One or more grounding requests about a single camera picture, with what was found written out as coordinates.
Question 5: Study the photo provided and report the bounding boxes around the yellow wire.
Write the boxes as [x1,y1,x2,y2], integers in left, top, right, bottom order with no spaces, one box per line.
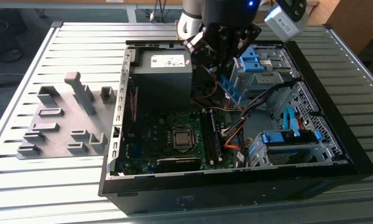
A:
[190,80,218,101]

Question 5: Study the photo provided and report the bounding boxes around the hard disk in blue carrier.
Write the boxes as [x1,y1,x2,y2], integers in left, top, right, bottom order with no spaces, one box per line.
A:
[261,131,322,147]

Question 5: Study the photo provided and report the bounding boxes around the orange wire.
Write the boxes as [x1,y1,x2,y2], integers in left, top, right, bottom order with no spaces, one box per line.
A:
[224,126,246,150]

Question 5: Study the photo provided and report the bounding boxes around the wooden cabinet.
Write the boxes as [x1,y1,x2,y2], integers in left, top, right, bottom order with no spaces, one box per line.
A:
[308,0,373,56]

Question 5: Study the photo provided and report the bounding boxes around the wooden desk white legs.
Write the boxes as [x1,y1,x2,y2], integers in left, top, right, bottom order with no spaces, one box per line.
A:
[0,0,320,24]

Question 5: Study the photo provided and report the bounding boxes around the green motherboard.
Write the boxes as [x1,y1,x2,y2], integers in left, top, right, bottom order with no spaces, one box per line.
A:
[124,109,237,175]

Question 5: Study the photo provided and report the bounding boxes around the black cable bundle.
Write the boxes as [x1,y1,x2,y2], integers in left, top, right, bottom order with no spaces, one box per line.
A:
[236,84,286,122]

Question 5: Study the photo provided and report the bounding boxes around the grey power supply unit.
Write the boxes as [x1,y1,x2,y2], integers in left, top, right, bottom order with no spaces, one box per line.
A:
[130,50,193,110]

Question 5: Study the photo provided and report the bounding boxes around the blue RAM stick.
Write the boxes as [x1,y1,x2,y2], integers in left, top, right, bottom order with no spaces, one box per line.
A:
[217,73,244,110]

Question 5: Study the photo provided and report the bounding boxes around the silver CPU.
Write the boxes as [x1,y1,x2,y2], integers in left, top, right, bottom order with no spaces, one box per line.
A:
[173,130,193,148]

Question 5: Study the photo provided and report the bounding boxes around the black PC case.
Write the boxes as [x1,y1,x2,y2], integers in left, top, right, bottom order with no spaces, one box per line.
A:
[97,39,373,215]

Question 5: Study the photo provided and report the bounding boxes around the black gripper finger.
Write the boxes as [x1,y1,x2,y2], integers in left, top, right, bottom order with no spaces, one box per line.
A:
[222,23,262,77]
[182,26,225,77]

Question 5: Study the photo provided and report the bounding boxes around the blue flat data cable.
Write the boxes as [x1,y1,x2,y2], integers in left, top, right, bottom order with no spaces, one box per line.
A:
[282,106,301,138]

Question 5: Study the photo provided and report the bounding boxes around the black wheeled bin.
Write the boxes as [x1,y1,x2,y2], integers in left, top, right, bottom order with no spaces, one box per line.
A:
[0,8,28,64]

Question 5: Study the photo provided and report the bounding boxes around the black graphics card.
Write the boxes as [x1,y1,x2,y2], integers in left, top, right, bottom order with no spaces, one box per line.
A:
[157,155,202,171]

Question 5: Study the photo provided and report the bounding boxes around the grey plastic parts rack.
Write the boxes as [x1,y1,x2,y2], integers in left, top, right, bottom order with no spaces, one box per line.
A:
[16,71,117,161]

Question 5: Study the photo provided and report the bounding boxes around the blue plastic drive latch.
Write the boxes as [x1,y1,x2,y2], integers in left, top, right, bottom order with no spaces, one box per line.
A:
[237,45,266,73]

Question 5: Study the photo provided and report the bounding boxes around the red twisted wire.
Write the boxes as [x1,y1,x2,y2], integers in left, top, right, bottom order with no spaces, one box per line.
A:
[128,91,137,137]

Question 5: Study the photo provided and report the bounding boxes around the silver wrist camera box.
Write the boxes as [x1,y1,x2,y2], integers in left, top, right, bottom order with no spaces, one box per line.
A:
[264,4,308,43]

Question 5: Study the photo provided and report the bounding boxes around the metal disk bay cage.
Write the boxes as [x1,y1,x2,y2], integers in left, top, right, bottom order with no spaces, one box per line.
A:
[248,129,350,168]

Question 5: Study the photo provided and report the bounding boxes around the metal optical drive cage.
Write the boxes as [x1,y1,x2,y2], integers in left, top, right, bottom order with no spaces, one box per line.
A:
[229,46,302,101]

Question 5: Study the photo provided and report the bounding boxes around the black RAM slot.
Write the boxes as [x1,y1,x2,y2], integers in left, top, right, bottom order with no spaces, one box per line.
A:
[200,110,214,164]

